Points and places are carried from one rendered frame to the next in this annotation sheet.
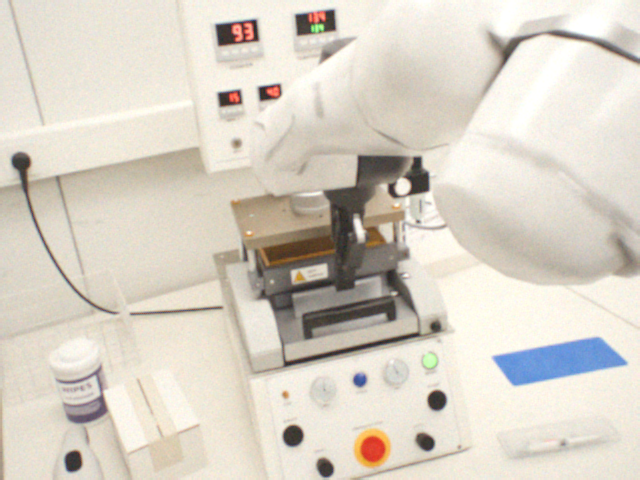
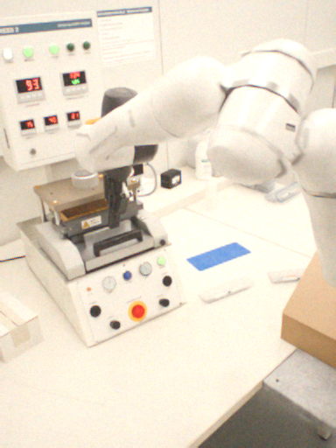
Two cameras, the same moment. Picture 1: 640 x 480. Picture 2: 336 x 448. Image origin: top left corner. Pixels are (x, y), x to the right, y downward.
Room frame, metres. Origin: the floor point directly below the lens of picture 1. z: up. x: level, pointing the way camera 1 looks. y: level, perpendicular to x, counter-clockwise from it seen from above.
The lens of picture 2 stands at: (-0.19, 0.19, 1.61)
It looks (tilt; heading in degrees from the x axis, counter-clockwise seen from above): 28 degrees down; 341
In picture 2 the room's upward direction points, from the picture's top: 4 degrees counter-clockwise
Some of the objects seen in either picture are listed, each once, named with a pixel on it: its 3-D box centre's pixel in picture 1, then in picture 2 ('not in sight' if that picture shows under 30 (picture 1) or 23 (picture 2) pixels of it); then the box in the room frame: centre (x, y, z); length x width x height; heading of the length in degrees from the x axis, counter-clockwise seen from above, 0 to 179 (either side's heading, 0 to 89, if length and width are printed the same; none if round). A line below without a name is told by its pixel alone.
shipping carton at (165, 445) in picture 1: (154, 427); (5, 325); (0.93, 0.30, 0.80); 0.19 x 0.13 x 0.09; 22
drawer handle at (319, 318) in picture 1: (349, 316); (118, 241); (0.90, -0.05, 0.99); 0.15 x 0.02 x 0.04; 102
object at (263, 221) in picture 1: (320, 210); (88, 187); (1.12, -0.02, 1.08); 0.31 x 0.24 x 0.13; 102
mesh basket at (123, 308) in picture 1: (62, 332); not in sight; (1.24, 0.54, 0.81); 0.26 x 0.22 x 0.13; 113
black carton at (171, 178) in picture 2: not in sight; (171, 178); (1.67, -0.50, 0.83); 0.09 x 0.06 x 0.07; 119
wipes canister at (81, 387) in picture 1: (81, 381); not in sight; (1.04, 0.45, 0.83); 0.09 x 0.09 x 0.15
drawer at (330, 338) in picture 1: (326, 286); (98, 230); (1.04, -0.02, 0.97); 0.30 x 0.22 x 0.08; 12
